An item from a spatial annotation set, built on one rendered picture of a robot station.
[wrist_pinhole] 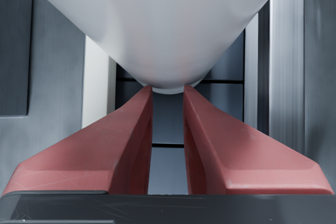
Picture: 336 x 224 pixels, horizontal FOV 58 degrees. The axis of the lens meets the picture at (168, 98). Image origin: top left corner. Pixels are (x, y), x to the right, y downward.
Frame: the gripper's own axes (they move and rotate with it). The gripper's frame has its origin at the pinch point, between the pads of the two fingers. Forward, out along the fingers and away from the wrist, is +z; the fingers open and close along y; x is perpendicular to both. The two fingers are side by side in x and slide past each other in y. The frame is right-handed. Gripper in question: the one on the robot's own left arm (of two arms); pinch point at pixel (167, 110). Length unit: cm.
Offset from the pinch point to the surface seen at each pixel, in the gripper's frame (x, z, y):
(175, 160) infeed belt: 5.7, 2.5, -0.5
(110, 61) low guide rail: -0.3, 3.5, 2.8
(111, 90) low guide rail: 1.0, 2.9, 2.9
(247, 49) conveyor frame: 0.6, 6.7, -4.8
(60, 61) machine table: 3.7, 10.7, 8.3
